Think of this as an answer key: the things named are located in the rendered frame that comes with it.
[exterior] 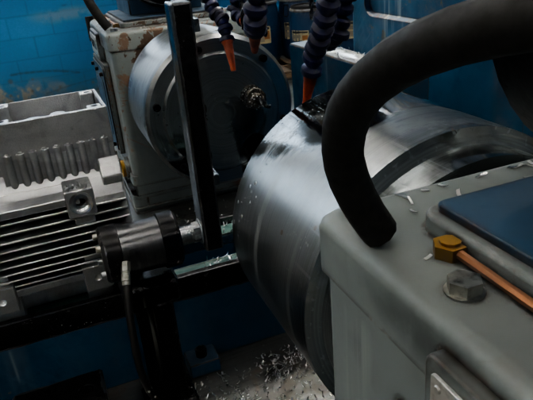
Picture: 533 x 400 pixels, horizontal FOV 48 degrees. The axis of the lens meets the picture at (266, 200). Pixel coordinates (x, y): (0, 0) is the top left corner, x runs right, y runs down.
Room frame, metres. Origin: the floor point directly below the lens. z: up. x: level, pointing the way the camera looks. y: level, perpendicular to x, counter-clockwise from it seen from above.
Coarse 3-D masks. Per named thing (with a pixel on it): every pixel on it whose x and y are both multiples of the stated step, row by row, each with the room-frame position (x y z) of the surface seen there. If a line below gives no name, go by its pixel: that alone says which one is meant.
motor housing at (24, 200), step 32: (0, 192) 0.59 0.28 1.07; (32, 192) 0.59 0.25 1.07; (96, 192) 0.60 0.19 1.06; (0, 224) 0.56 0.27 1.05; (32, 224) 0.57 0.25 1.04; (64, 224) 0.58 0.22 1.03; (96, 224) 0.59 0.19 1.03; (0, 256) 0.55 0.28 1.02; (32, 256) 0.56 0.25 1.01; (64, 256) 0.57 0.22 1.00; (32, 288) 0.56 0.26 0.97; (64, 288) 0.60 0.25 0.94
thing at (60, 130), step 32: (64, 96) 0.71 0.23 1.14; (96, 96) 0.68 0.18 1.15; (0, 128) 0.59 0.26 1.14; (32, 128) 0.60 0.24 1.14; (64, 128) 0.62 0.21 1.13; (96, 128) 0.63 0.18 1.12; (0, 160) 0.59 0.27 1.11; (32, 160) 0.60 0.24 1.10; (64, 160) 0.61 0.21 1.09; (96, 160) 0.62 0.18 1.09
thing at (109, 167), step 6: (108, 156) 0.62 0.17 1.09; (114, 156) 0.62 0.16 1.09; (102, 162) 0.61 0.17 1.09; (108, 162) 0.61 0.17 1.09; (114, 162) 0.61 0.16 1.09; (102, 168) 0.61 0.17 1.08; (108, 168) 0.61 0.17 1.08; (114, 168) 0.61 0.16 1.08; (120, 168) 0.61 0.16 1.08; (102, 174) 0.60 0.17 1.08; (108, 174) 0.60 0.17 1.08; (114, 174) 0.60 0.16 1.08; (120, 174) 0.61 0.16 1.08; (102, 180) 0.61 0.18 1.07; (108, 180) 0.61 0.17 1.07; (114, 180) 0.61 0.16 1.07; (120, 180) 0.61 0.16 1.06
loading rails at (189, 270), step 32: (224, 224) 0.78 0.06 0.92; (192, 256) 0.73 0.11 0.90; (224, 256) 0.68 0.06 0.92; (192, 288) 0.63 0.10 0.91; (224, 288) 0.64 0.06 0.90; (32, 320) 0.57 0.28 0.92; (64, 320) 0.58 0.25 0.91; (96, 320) 0.59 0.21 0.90; (192, 320) 0.63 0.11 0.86; (224, 320) 0.64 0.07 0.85; (256, 320) 0.65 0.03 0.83; (0, 352) 0.55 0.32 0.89; (32, 352) 0.56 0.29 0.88; (64, 352) 0.57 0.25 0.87; (96, 352) 0.59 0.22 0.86; (128, 352) 0.60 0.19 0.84; (192, 352) 0.62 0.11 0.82; (0, 384) 0.55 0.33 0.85; (32, 384) 0.56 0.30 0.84
